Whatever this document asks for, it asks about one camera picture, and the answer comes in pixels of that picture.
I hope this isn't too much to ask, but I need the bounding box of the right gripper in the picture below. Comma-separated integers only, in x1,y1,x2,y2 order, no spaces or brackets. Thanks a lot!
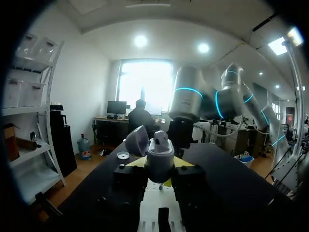
167,117,194,150

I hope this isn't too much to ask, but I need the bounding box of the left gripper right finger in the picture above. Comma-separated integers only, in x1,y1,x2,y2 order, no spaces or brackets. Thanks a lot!
164,156,218,232

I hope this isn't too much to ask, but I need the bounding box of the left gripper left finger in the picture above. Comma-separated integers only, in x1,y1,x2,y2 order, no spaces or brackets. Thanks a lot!
96,157,148,232

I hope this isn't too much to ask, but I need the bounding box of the grey earbud case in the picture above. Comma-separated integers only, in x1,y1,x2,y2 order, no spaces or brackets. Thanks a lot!
125,125,175,184

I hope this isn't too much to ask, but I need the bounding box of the grey earbud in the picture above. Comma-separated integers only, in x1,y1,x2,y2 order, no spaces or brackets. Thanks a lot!
153,130,170,147

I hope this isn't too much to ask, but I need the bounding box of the white plate with black stands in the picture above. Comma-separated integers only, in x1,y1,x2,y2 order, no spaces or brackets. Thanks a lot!
137,180,187,232

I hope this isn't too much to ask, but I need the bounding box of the person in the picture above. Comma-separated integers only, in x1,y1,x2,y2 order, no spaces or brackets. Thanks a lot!
127,99,161,139

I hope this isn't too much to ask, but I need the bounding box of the white cable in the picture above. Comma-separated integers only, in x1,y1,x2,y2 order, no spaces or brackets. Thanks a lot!
193,115,270,139

